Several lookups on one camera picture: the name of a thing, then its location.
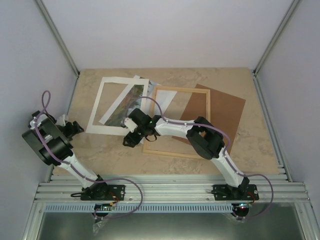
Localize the right control board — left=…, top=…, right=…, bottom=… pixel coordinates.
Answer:
left=234, top=201, right=253, bottom=209

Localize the right aluminium corner post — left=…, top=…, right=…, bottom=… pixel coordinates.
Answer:
left=252, top=0, right=302, bottom=76

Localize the aluminium corner post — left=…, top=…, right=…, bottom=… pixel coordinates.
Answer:
left=34, top=0, right=80, bottom=78
left=252, top=0, right=302, bottom=76

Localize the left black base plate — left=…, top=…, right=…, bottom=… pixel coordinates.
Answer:
left=80, top=183, right=126, bottom=202

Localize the landscape photo print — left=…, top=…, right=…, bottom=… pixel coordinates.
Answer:
left=99, top=76, right=158, bottom=127

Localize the left control board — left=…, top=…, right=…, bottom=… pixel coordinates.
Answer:
left=93, top=202, right=117, bottom=212

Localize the light wooden picture frame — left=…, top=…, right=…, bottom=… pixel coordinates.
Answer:
left=142, top=85, right=211, bottom=159

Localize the right side aluminium rail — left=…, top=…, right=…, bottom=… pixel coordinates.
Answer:
left=251, top=71, right=293, bottom=182

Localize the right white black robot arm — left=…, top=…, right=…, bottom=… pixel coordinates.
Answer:
left=122, top=108, right=250, bottom=200

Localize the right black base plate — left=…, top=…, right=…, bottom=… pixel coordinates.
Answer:
left=211, top=184, right=260, bottom=201

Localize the control board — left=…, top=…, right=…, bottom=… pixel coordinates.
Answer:
left=93, top=202, right=117, bottom=212
left=234, top=201, right=253, bottom=209

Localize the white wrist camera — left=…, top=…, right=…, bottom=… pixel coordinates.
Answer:
left=55, top=114, right=68, bottom=127
left=121, top=117, right=138, bottom=133

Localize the clear glass sheet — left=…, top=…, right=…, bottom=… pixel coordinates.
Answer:
left=143, top=81, right=177, bottom=116

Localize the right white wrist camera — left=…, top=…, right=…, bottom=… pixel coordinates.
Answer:
left=121, top=117, right=138, bottom=133

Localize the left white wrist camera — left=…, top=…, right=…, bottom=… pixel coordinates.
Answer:
left=55, top=114, right=68, bottom=127

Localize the aluminium rail bed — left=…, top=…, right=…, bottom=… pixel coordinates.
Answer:
left=34, top=174, right=310, bottom=203

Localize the white mat board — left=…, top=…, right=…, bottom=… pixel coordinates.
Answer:
left=86, top=76, right=148, bottom=136

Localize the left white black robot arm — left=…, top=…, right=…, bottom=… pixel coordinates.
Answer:
left=21, top=111, right=110, bottom=201

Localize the brown backing board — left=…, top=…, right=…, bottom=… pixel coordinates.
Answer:
left=180, top=84, right=246, bottom=153

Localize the grey slotted cable duct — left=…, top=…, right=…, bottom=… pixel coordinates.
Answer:
left=44, top=203, right=233, bottom=214

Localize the left aluminium corner post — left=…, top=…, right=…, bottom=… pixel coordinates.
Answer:
left=34, top=0, right=80, bottom=78

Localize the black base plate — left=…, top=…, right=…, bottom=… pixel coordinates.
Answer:
left=211, top=184, right=260, bottom=201
left=80, top=183, right=126, bottom=202

